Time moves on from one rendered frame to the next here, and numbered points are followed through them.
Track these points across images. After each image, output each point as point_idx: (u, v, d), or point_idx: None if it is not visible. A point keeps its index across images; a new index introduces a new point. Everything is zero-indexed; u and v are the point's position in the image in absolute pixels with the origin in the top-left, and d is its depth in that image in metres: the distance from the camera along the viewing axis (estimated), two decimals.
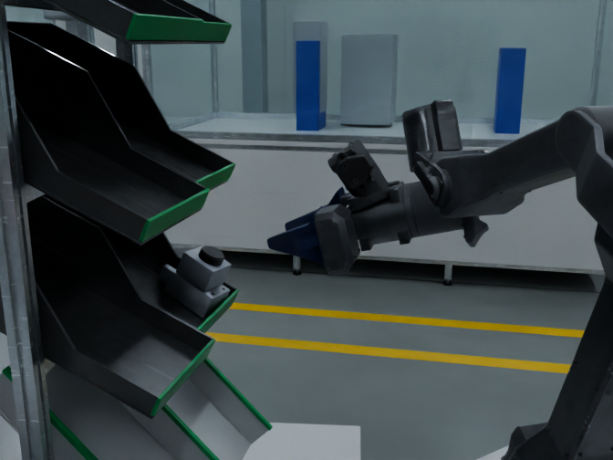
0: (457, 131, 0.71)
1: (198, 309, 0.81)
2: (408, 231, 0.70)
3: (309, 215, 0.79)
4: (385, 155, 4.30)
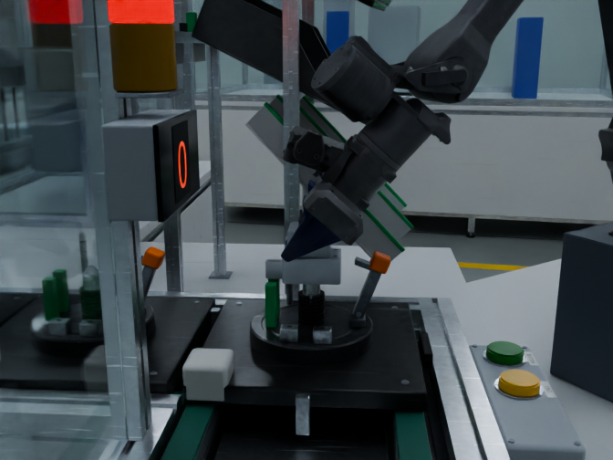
0: None
1: (330, 278, 0.74)
2: (388, 167, 0.71)
3: None
4: None
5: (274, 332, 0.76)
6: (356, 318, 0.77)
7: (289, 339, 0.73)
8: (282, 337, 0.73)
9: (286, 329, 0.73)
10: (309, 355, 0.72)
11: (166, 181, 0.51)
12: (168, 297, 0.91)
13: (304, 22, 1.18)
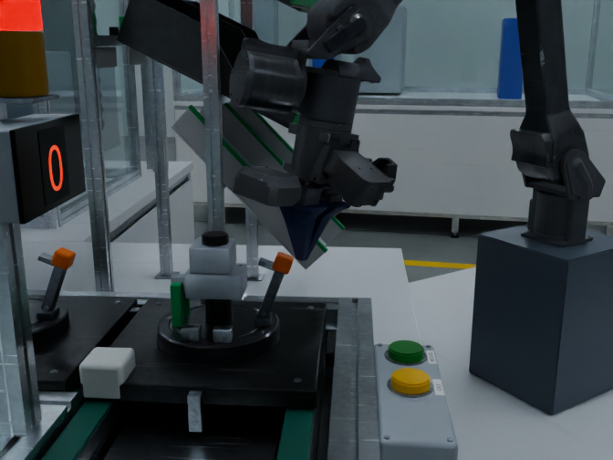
0: None
1: (232, 294, 0.76)
2: None
3: (310, 235, 0.75)
4: (397, 115, 4.63)
5: (179, 331, 0.77)
6: (261, 318, 0.78)
7: (190, 337, 0.74)
8: (183, 336, 0.74)
9: (187, 328, 0.74)
10: (209, 353, 0.73)
11: (29, 183, 0.52)
12: (90, 297, 0.93)
13: (242, 26, 1.19)
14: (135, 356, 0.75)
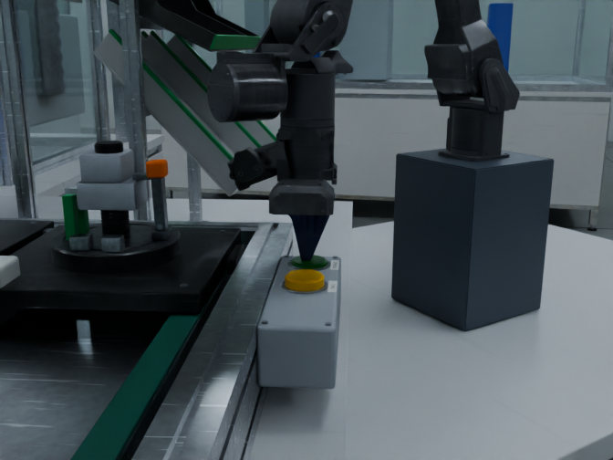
0: None
1: (125, 203, 0.73)
2: (321, 129, 0.70)
3: (298, 232, 0.76)
4: (380, 99, 4.62)
5: None
6: (158, 231, 0.75)
7: (78, 246, 0.71)
8: (71, 245, 0.71)
9: (76, 236, 0.71)
10: (97, 262, 0.70)
11: None
12: (6, 220, 0.92)
13: None
14: (23, 267, 0.72)
